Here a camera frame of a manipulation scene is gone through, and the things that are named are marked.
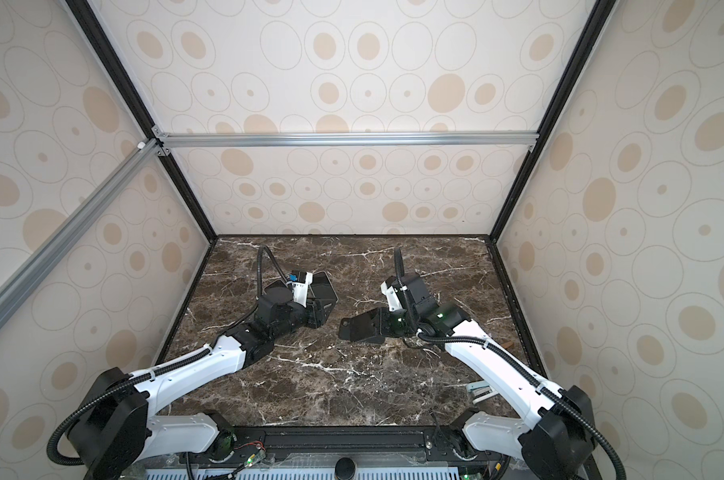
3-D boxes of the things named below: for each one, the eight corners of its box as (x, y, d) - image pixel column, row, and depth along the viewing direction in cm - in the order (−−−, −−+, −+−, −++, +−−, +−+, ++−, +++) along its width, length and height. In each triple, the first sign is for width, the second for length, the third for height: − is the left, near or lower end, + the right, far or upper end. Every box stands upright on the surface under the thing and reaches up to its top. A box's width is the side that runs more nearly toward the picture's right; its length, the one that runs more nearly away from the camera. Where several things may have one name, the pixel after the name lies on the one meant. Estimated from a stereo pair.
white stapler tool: (473, 404, 82) (475, 401, 80) (465, 385, 85) (467, 382, 83) (495, 398, 83) (498, 395, 81) (487, 380, 86) (489, 377, 84)
